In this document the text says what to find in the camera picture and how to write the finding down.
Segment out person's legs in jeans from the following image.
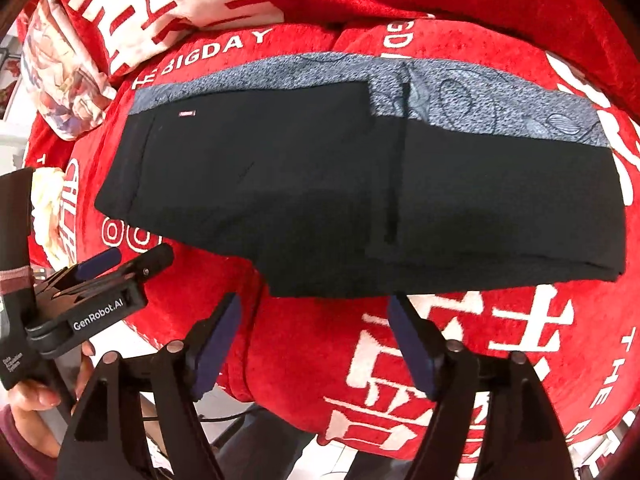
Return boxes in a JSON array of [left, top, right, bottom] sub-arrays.
[[202, 407, 406, 480]]

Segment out person's left forearm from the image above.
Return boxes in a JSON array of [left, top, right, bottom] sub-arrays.
[[0, 404, 58, 480]]

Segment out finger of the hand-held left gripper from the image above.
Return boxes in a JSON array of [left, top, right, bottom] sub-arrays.
[[50, 246, 124, 294], [55, 243, 175, 307]]

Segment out black pants with blue stripe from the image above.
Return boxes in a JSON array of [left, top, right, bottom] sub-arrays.
[[94, 51, 628, 299]]

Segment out person's left hand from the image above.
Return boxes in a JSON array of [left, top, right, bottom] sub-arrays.
[[7, 340, 97, 461]]

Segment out red printed sofa cover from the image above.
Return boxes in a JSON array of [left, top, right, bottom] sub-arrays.
[[15, 0, 640, 480]]

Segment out cream plush cloth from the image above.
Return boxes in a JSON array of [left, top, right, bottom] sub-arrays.
[[30, 166, 77, 272]]

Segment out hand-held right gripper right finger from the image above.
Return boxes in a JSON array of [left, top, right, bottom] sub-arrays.
[[387, 294, 576, 480]]

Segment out red pillow with white print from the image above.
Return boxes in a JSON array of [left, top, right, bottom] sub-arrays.
[[52, 0, 287, 79]]

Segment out pale printed cushion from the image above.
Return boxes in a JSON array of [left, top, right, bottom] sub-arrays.
[[20, 0, 117, 142]]

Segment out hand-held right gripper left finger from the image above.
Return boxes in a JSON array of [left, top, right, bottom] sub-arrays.
[[56, 292, 243, 480]]

